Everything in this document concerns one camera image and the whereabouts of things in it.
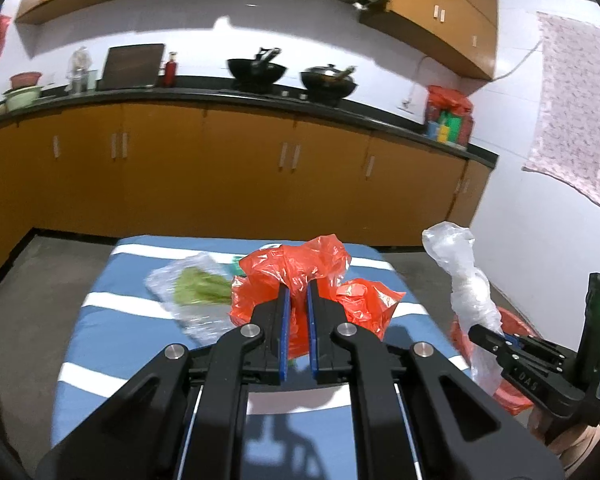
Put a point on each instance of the blue white striped blanket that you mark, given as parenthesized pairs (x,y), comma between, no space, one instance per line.
(130,360)

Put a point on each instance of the clear bubble wrap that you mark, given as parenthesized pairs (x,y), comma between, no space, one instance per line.
(467,290)

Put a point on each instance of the dark red condiment bottle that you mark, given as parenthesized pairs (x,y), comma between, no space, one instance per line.
(466,131)

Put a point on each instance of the slim red bottle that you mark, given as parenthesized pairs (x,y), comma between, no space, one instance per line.
(170,72)

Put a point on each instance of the large red plastic bag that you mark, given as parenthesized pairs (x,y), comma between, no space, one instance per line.
(280,266)

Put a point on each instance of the green box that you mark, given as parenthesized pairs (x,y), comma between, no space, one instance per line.
(452,127)

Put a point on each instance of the pink floral curtain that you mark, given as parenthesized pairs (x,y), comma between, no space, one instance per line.
(575,120)

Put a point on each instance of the wooden base cabinets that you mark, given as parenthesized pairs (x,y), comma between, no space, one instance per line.
(205,175)

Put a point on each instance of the reddish brown basin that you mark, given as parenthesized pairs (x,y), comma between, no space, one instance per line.
(26,80)

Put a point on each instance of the clear bag of green vegetables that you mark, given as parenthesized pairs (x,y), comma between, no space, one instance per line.
(200,290)

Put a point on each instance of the person's right hand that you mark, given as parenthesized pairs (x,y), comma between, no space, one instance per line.
(572,447)

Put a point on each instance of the black wok without lid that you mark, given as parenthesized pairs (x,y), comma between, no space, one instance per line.
(255,72)

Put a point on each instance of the jar with plastic bag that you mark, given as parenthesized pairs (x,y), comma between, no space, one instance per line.
(77,75)

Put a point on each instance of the blue yellow carton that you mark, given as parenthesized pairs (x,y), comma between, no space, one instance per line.
(437,132)

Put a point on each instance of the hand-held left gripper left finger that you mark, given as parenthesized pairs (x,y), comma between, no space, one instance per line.
(282,340)

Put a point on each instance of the red trash bin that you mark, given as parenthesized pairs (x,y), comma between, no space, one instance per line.
(514,322)

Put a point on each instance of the black gas stove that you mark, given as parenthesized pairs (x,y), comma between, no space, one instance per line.
(285,95)

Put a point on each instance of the white wall socket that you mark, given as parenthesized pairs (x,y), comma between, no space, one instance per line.
(406,106)

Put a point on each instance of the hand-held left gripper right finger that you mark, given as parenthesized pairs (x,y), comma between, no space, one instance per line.
(314,340)

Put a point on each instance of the black wok with lid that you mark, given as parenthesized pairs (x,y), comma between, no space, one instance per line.
(327,85)

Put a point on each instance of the red bag over condiments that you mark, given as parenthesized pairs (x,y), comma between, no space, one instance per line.
(450,100)

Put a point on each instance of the narrow wooden wall cabinets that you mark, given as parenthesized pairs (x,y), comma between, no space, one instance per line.
(440,10)

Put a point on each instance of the light green basin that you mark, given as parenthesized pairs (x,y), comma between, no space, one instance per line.
(22,99)

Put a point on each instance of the dark wooden cutting board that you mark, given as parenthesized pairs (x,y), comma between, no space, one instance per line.
(132,67)

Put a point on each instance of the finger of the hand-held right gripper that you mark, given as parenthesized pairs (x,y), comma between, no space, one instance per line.
(520,342)
(487,340)

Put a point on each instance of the black countertop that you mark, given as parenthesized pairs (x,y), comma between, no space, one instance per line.
(190,94)

